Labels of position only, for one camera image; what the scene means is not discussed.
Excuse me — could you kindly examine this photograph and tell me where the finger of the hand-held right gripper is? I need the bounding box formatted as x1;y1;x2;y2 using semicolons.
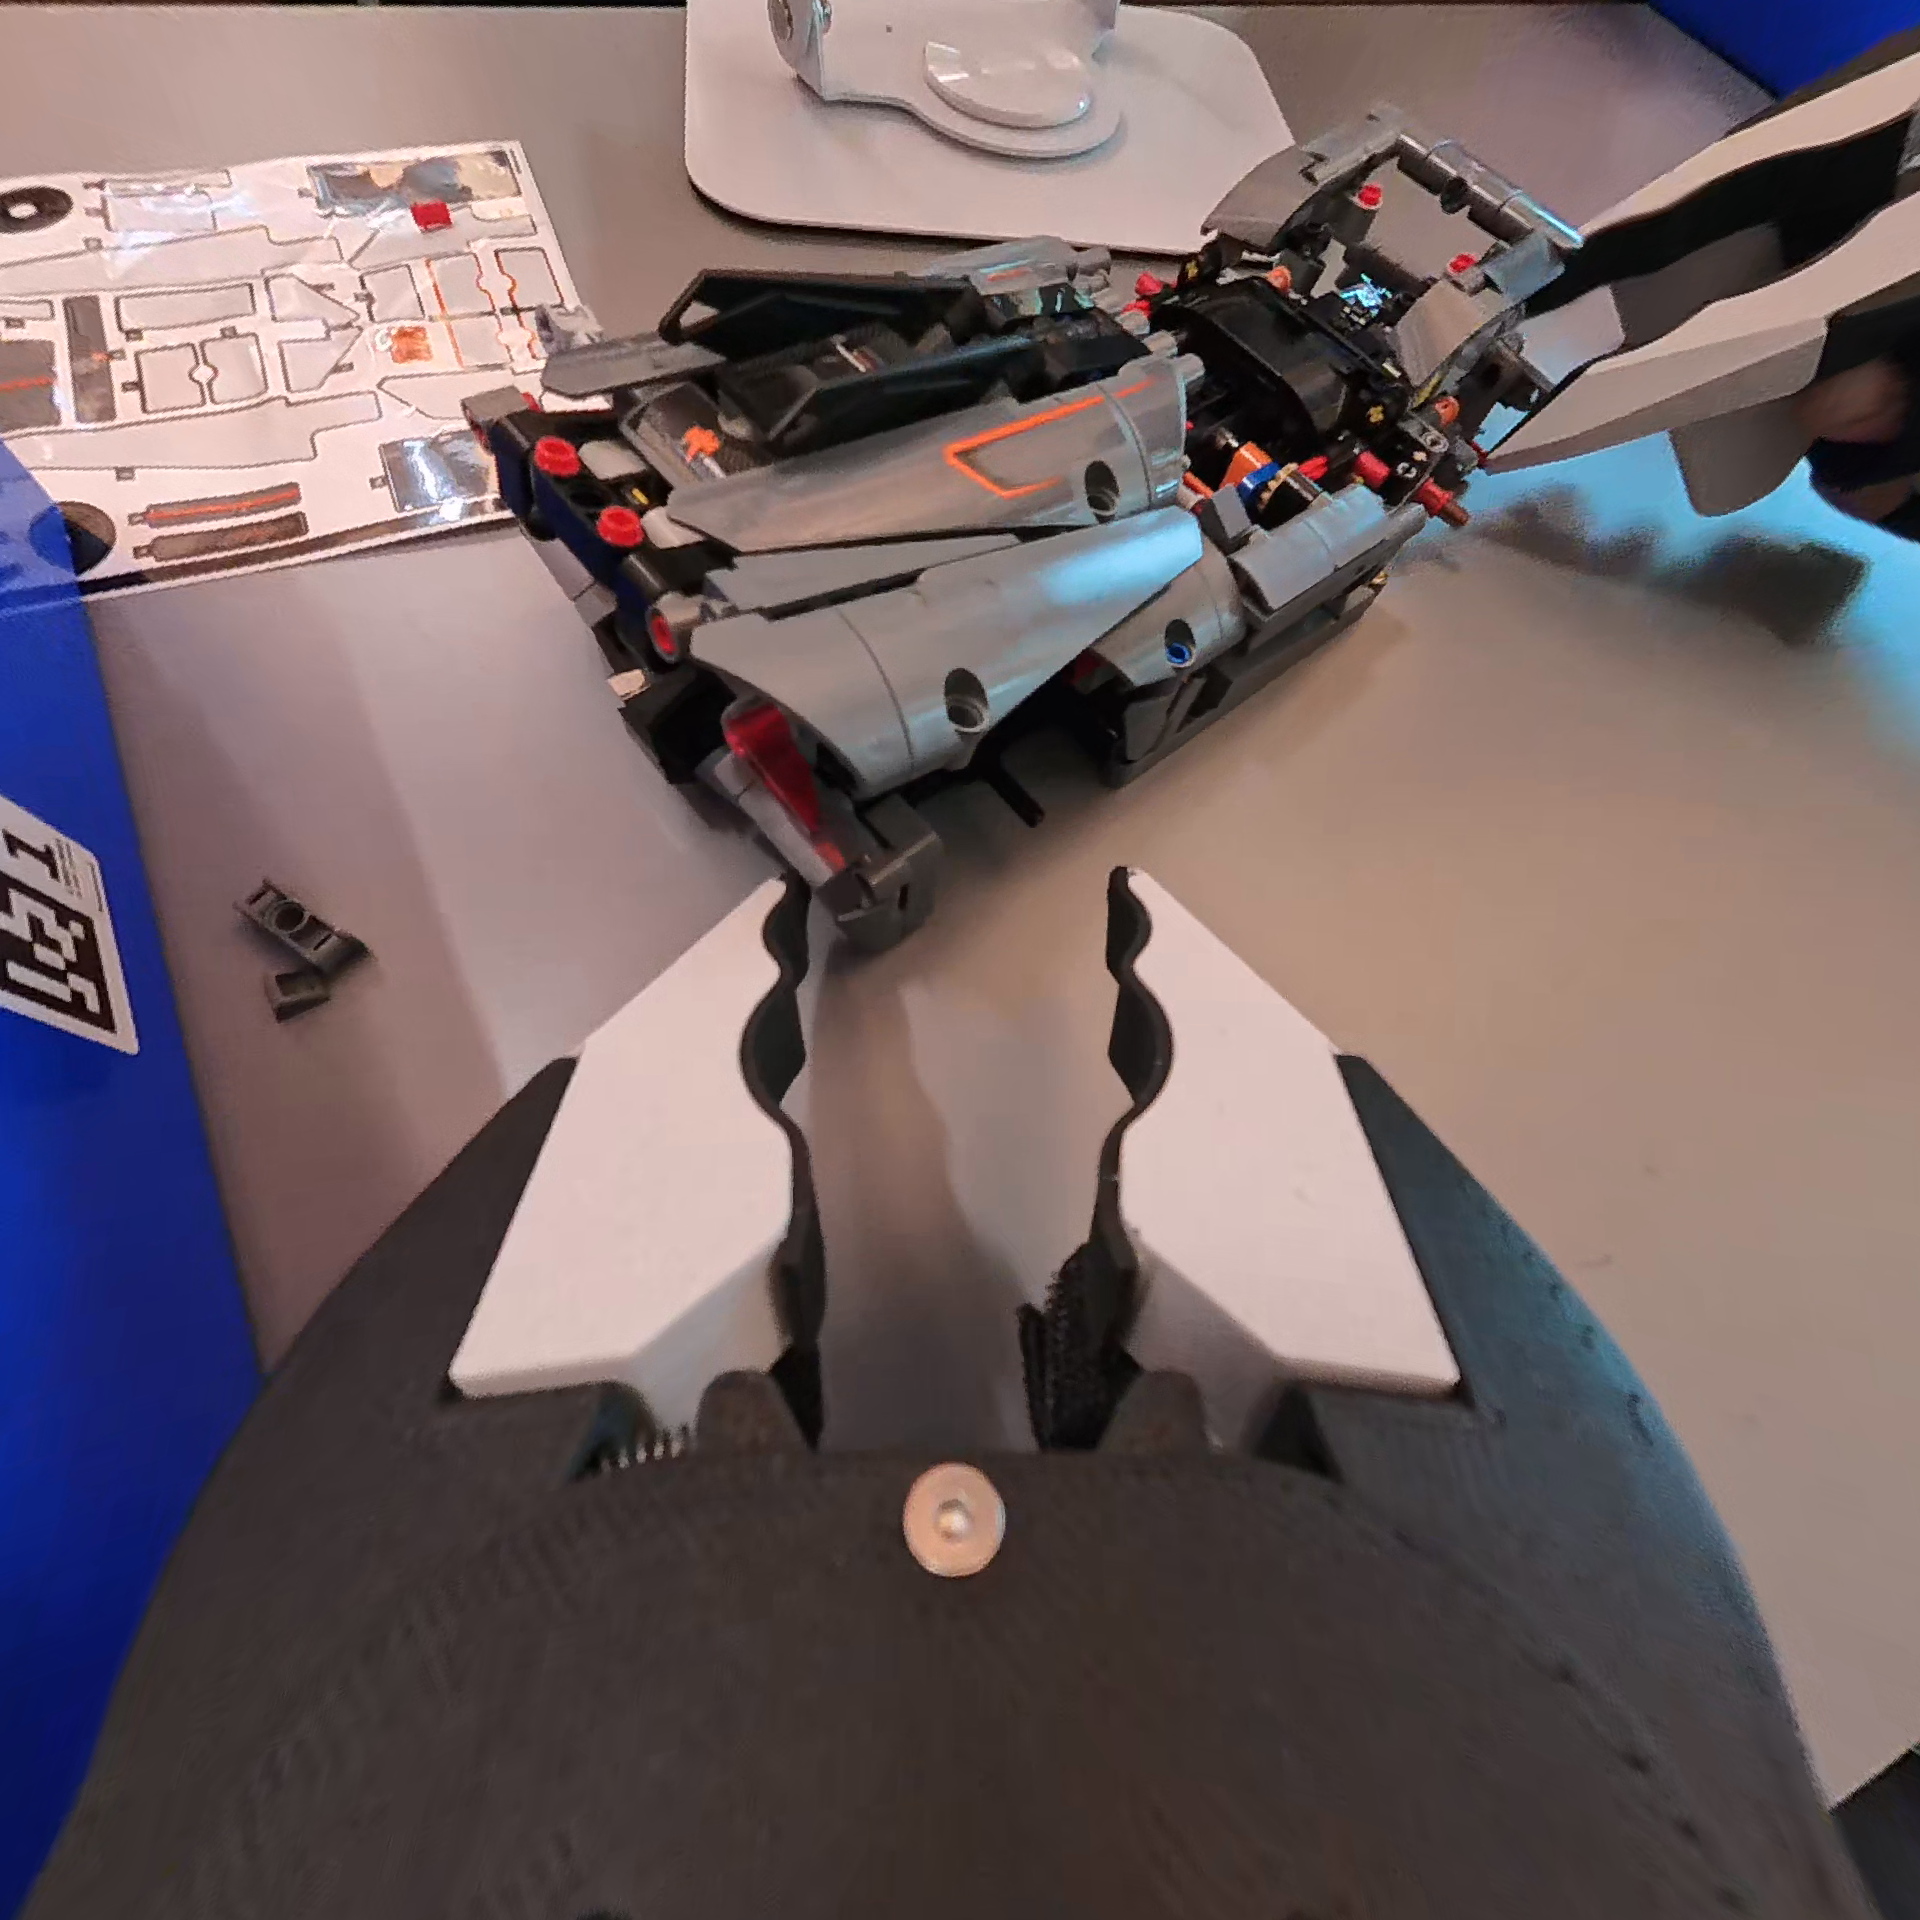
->
1570;17;1920;297
1477;223;1920;521

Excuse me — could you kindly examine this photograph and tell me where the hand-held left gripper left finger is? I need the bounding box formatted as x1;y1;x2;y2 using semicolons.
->
448;877;827;1442

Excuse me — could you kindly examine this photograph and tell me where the white book stand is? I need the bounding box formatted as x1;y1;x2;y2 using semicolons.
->
686;0;1297;256

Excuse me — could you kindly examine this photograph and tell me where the grey lego car model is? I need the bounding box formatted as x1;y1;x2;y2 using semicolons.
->
461;106;1587;954

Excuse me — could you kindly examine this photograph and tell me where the small dark grey lego plate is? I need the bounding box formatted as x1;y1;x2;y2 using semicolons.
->
236;880;371;974

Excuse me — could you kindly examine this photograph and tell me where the lego sticker sheet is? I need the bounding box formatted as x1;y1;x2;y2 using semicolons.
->
0;140;603;586

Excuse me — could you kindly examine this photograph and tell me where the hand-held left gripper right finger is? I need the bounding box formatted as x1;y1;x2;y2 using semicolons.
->
1022;865;1461;1452

